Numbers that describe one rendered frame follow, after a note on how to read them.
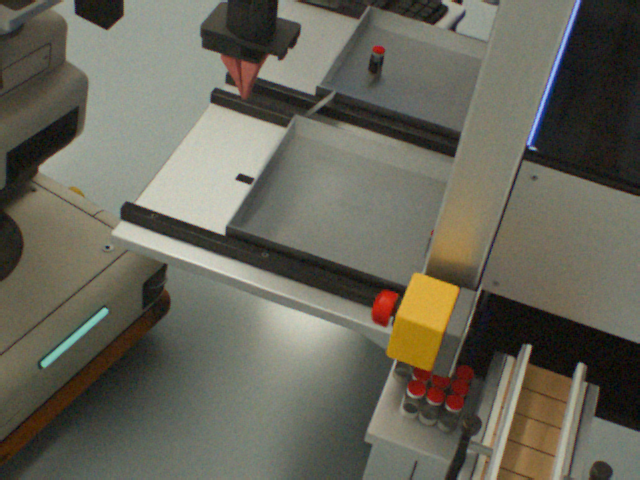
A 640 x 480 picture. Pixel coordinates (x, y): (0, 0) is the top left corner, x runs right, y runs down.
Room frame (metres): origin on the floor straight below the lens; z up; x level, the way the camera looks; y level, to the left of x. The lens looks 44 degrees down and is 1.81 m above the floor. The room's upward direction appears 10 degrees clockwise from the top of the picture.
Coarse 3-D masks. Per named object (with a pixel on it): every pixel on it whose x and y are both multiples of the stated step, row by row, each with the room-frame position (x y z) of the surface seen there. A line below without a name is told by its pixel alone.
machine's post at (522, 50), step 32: (512, 0) 0.80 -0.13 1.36; (544, 0) 0.80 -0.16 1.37; (576, 0) 0.79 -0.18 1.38; (512, 32) 0.80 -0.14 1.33; (544, 32) 0.79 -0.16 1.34; (512, 64) 0.80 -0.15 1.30; (544, 64) 0.79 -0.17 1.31; (480, 96) 0.80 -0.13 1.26; (512, 96) 0.80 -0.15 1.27; (480, 128) 0.80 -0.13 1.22; (512, 128) 0.79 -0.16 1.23; (480, 160) 0.80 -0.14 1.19; (512, 160) 0.79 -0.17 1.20; (448, 192) 0.80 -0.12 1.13; (480, 192) 0.80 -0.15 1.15; (448, 224) 0.80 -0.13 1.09; (480, 224) 0.79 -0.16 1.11; (448, 256) 0.80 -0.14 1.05; (480, 256) 0.79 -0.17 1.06; (384, 448) 0.80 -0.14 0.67
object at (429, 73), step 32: (352, 32) 1.42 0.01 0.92; (384, 32) 1.49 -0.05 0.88; (416, 32) 1.49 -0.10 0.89; (448, 32) 1.47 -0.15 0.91; (352, 64) 1.38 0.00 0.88; (384, 64) 1.39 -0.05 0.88; (416, 64) 1.41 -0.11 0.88; (448, 64) 1.43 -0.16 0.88; (480, 64) 1.44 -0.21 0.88; (320, 96) 1.25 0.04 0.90; (352, 96) 1.25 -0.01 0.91; (384, 96) 1.31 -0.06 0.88; (416, 96) 1.32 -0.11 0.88; (448, 96) 1.34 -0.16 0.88; (448, 128) 1.21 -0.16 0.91
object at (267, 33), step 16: (240, 0) 0.96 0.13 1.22; (256, 0) 0.96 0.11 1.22; (272, 0) 0.97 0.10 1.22; (208, 16) 0.99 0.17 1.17; (224, 16) 1.00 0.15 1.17; (240, 16) 0.96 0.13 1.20; (256, 16) 0.96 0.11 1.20; (272, 16) 0.97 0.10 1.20; (208, 32) 0.96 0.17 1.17; (224, 32) 0.96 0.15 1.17; (240, 32) 0.96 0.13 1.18; (256, 32) 0.96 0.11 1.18; (272, 32) 0.98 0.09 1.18; (288, 32) 0.98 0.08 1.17; (256, 48) 0.95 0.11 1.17; (272, 48) 0.95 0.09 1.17
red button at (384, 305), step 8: (376, 296) 0.76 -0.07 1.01; (384, 296) 0.75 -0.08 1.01; (392, 296) 0.76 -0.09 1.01; (376, 304) 0.75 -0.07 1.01; (384, 304) 0.75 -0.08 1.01; (392, 304) 0.75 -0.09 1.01; (376, 312) 0.74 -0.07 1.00; (384, 312) 0.74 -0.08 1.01; (392, 312) 0.75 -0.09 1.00; (376, 320) 0.74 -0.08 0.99; (384, 320) 0.74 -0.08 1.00
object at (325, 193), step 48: (288, 144) 1.15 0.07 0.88; (336, 144) 1.16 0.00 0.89; (384, 144) 1.15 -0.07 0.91; (288, 192) 1.04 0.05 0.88; (336, 192) 1.06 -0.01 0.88; (384, 192) 1.08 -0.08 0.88; (432, 192) 1.10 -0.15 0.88; (288, 240) 0.95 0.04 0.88; (336, 240) 0.97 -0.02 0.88; (384, 240) 0.98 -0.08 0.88; (384, 288) 0.88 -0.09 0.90
